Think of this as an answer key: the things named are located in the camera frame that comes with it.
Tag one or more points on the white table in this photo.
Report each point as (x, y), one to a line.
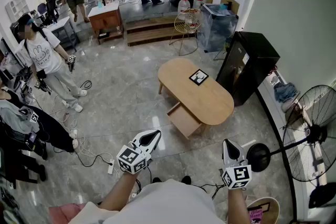
(59, 24)

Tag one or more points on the person's left forearm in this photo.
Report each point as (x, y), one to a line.
(118, 191)

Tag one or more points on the black office chair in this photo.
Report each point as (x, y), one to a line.
(51, 8)

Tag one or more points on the blue cloth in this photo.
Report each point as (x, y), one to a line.
(286, 91)

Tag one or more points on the person's left black shoe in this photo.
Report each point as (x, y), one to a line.
(156, 180)

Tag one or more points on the wooden side cabinet white top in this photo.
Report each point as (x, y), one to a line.
(105, 21)

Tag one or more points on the black cabinet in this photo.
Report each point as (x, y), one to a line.
(252, 60)

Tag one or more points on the clear water jug red cap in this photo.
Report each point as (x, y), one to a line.
(183, 6)
(199, 2)

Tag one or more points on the person's right forearm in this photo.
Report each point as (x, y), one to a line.
(237, 207)

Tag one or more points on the black framed deer picture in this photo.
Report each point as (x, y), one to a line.
(198, 77)

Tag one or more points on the black standing fan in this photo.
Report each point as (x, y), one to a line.
(258, 157)

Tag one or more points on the pink cushion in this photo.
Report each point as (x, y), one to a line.
(63, 215)

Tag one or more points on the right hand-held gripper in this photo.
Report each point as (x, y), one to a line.
(237, 175)

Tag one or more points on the person's white shirt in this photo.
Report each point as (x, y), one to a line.
(162, 204)

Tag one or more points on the round wooden side table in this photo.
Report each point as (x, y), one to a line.
(273, 209)

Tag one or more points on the person's right black shoe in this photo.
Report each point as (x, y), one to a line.
(186, 179)

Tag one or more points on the pink book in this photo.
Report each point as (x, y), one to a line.
(254, 217)

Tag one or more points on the white power strip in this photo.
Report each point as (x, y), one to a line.
(111, 168)

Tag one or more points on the wooden coffee table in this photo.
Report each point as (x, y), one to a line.
(183, 86)

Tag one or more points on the beige bag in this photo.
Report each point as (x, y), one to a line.
(288, 106)

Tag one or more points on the wooden steps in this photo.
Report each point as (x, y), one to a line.
(152, 34)

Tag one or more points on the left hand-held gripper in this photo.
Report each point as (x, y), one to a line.
(131, 158)

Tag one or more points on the white wall shelf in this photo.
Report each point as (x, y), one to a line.
(17, 8)

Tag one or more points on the black bag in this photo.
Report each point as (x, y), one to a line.
(323, 195)

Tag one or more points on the person's black shoe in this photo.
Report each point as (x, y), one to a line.
(186, 179)
(156, 180)

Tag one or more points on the wooden drawer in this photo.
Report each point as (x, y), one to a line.
(183, 123)

